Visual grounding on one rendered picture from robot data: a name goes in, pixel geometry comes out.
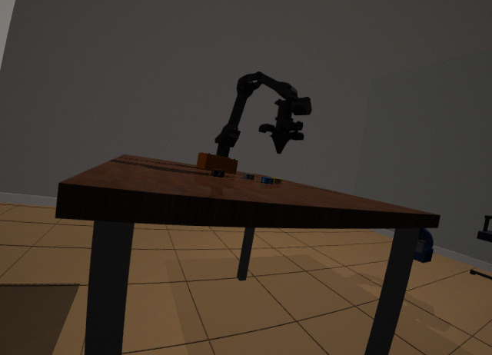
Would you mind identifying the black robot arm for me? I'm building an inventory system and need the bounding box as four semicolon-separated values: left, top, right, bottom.
215;71;311;158

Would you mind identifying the blue block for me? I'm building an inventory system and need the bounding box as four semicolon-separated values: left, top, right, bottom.
261;177;274;184

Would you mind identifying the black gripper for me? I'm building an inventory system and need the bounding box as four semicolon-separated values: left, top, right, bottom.
259;114;304;154

